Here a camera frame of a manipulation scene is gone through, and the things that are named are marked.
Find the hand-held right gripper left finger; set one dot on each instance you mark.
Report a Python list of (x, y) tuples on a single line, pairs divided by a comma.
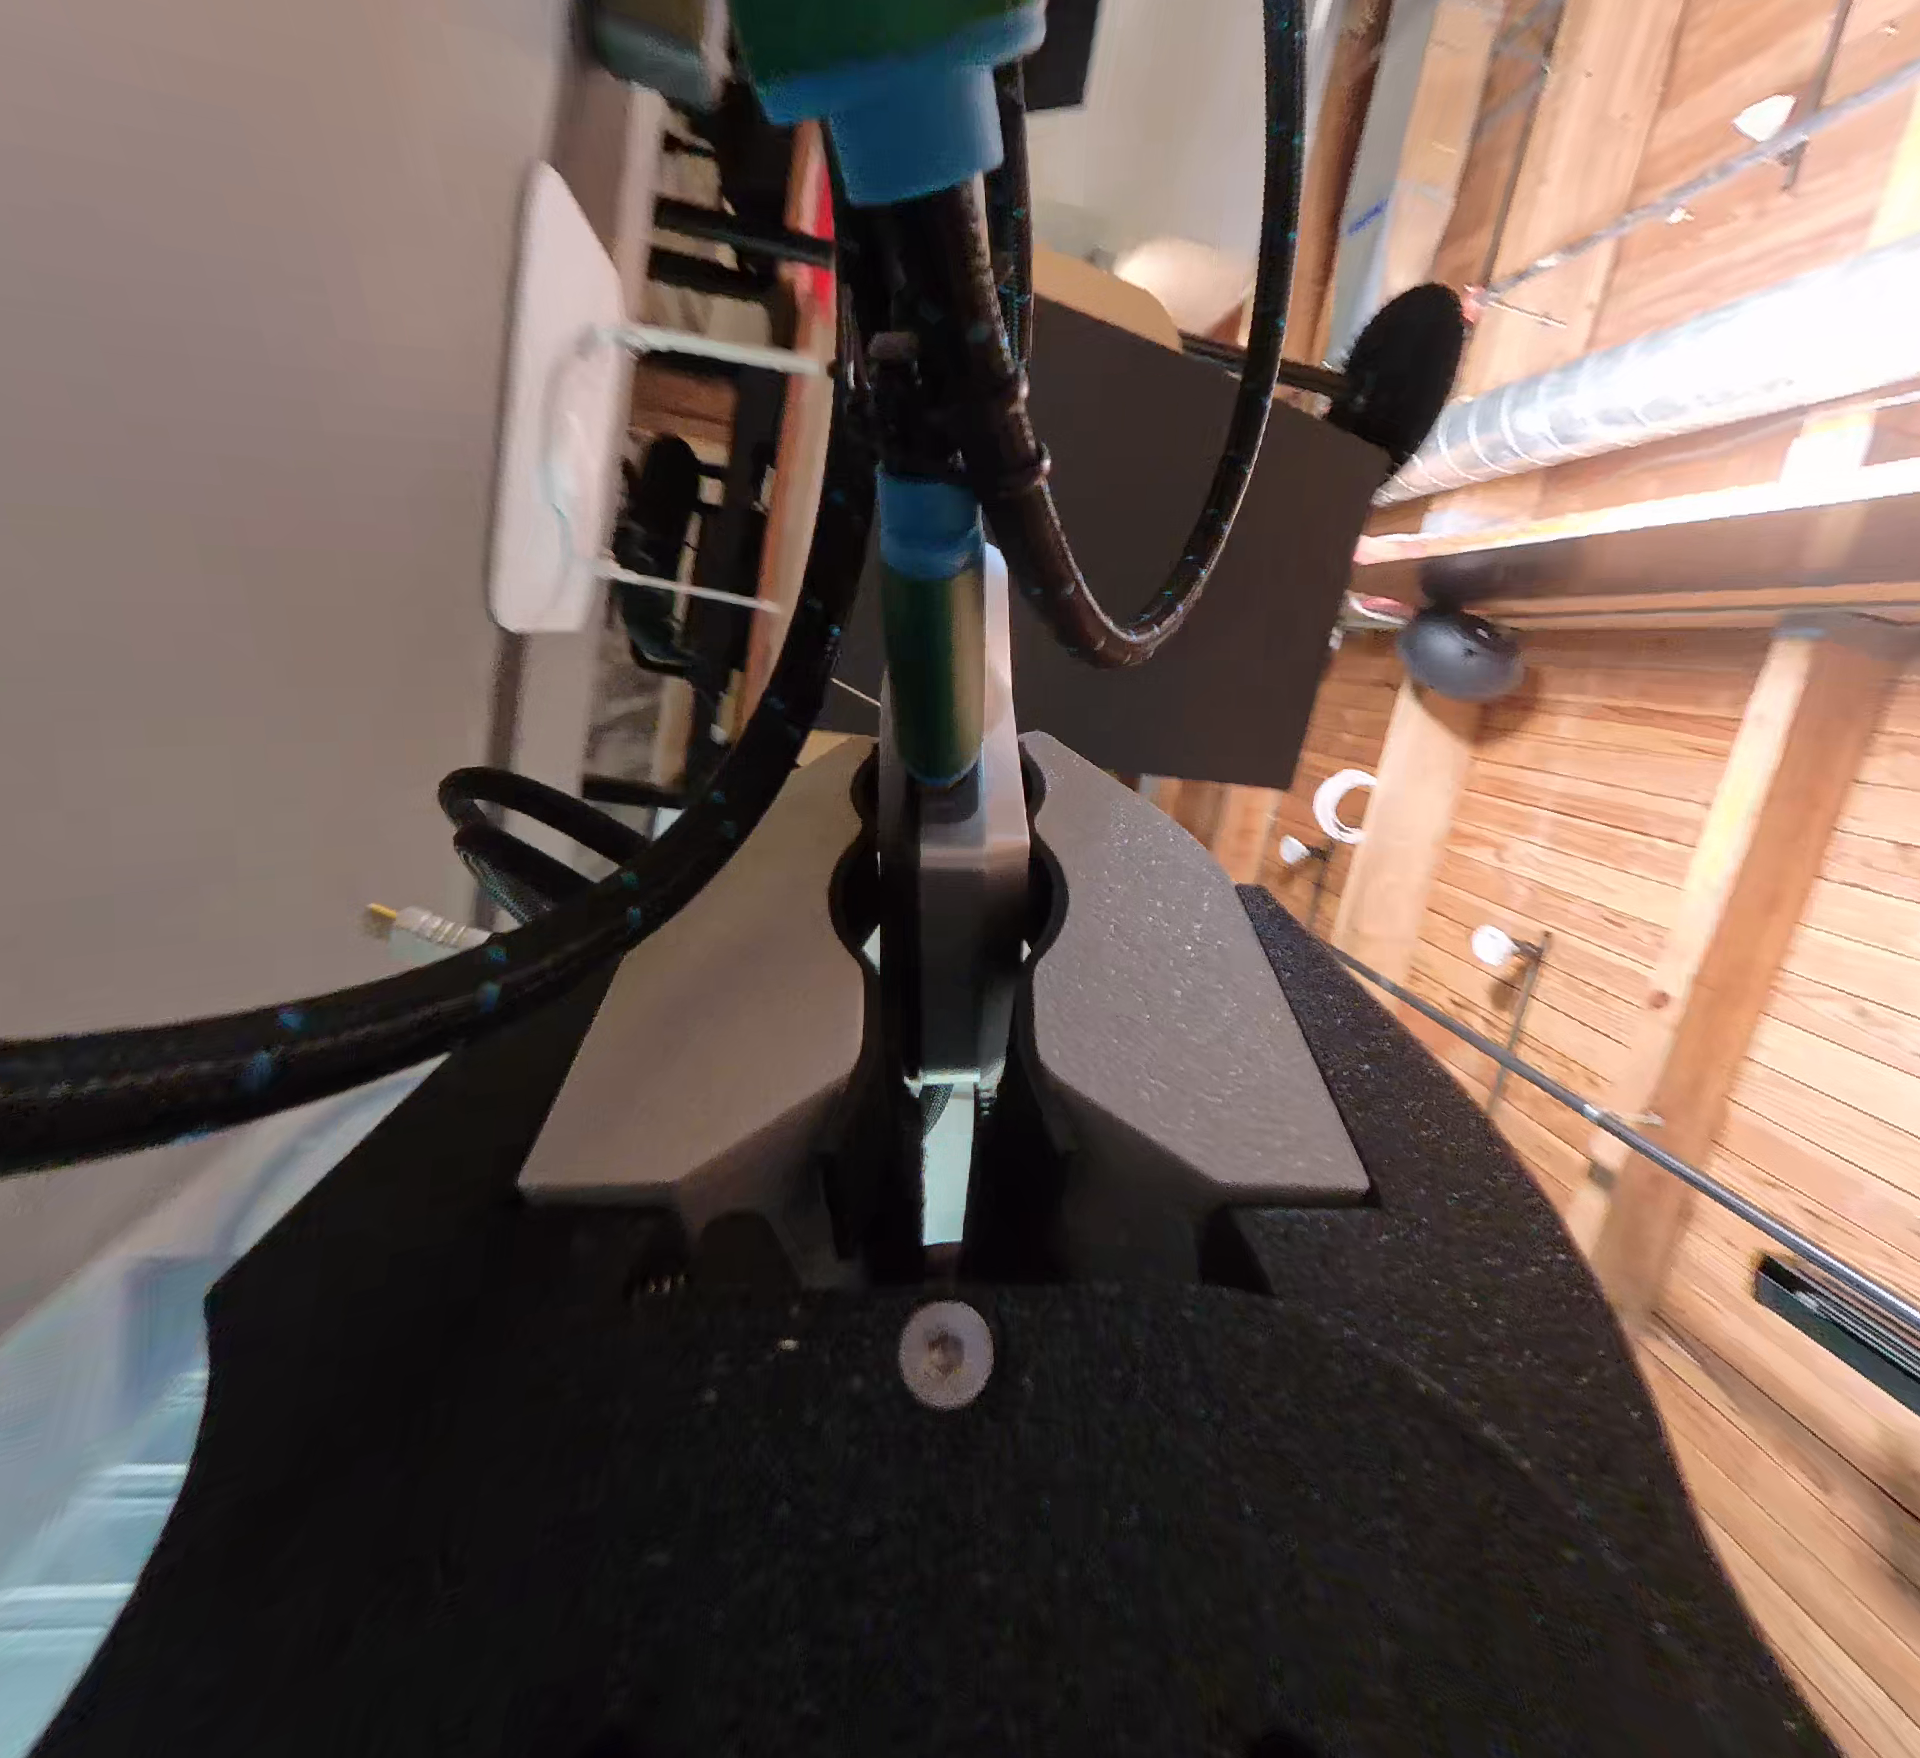
[(720, 1084)]

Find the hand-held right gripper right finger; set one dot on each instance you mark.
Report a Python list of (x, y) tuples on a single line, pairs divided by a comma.
[(1180, 1039)]

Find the silver HDMI switch box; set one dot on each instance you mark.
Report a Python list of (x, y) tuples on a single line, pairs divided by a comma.
[(976, 886)]

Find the black round disc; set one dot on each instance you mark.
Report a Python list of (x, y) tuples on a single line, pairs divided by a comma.
[(1401, 375)]

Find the black dome camera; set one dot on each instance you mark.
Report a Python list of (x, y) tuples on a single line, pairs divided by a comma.
[(1464, 653)]

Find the silver air duct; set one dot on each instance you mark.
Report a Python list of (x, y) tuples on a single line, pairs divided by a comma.
[(1648, 384)]

